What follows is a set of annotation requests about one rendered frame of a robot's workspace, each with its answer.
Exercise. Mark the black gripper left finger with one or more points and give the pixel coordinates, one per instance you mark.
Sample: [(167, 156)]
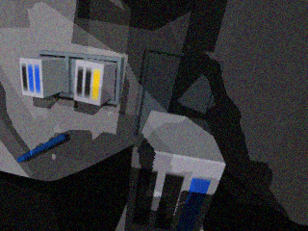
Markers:
[(90, 200)]

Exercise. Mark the grey flat panel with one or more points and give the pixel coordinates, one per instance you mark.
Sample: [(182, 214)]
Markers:
[(285, 185)]

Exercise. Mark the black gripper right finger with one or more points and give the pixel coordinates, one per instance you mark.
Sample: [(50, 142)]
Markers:
[(235, 208)]

